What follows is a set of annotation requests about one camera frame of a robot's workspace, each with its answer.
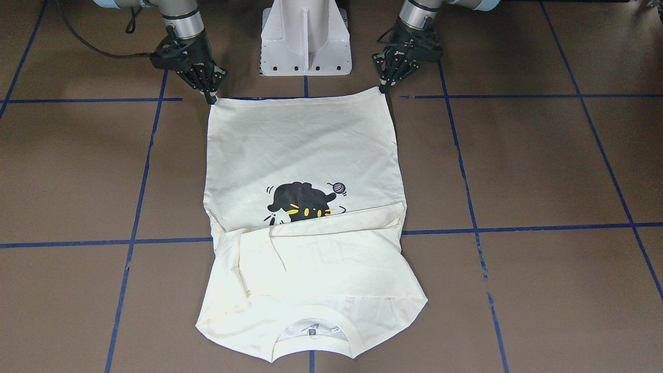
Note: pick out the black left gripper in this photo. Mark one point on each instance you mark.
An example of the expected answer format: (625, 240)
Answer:
(420, 39)

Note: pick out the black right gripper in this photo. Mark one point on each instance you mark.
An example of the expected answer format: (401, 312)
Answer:
(195, 47)

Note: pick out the cream long-sleeve cat shirt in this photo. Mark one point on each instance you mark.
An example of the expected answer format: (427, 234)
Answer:
(306, 205)

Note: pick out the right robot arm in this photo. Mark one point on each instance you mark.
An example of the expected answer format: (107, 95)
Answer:
(183, 16)

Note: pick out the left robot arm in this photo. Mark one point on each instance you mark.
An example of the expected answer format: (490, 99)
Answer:
(414, 13)

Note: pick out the brown table mat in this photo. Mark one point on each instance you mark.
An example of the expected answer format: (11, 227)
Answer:
(531, 158)

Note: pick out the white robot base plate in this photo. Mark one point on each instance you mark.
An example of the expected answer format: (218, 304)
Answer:
(305, 38)

